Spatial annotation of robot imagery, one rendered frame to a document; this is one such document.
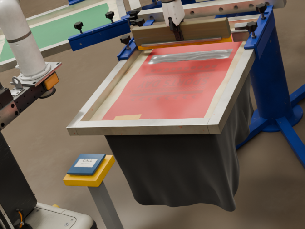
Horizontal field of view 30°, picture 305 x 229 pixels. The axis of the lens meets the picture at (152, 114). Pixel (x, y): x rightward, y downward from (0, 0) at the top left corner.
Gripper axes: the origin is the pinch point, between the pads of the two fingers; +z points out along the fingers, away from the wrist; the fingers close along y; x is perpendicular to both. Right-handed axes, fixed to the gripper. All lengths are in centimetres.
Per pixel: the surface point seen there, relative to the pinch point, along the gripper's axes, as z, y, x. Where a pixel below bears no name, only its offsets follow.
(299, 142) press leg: 101, -61, 21
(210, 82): 11.1, 20.3, 16.4
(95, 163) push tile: 10, 69, -8
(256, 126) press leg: 101, -77, -7
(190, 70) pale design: 11.1, 10.2, 5.0
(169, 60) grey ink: 10.6, 1.6, -7.4
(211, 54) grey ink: 10.6, -0.6, 10.4
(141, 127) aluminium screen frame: 8, 52, 2
